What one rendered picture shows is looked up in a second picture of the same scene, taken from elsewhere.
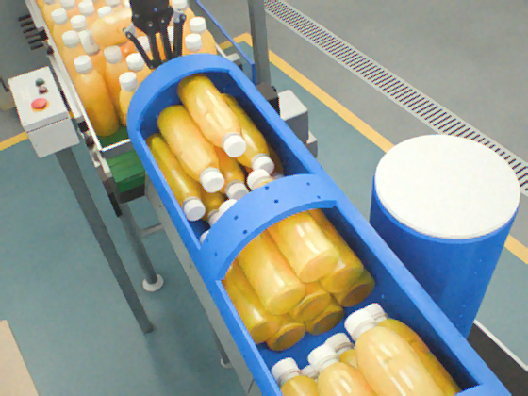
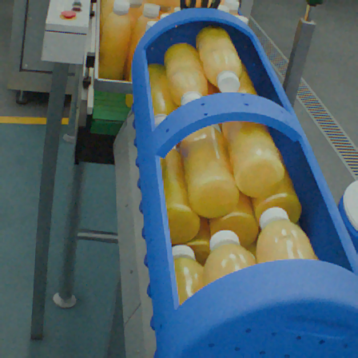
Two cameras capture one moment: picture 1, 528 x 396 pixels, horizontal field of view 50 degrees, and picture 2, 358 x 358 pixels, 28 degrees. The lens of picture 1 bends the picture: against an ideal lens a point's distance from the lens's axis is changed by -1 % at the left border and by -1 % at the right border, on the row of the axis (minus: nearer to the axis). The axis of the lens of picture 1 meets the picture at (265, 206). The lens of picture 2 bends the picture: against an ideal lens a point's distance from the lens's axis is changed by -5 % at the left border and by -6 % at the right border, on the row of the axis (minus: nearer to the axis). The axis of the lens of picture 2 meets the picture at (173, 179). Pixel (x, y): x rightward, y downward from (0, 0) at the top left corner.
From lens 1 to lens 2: 0.48 m
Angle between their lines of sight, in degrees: 18
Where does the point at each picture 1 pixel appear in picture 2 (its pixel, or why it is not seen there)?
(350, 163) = not seen: hidden behind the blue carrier
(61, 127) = (75, 41)
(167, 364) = not seen: outside the picture
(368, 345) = (273, 225)
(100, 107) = (115, 50)
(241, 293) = (173, 184)
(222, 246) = (178, 123)
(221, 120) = (225, 57)
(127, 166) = (110, 109)
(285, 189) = (258, 102)
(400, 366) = (294, 244)
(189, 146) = (186, 69)
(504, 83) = not seen: outside the picture
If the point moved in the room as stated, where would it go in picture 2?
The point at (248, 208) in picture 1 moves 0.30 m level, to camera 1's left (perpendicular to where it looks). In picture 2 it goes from (217, 101) to (41, 53)
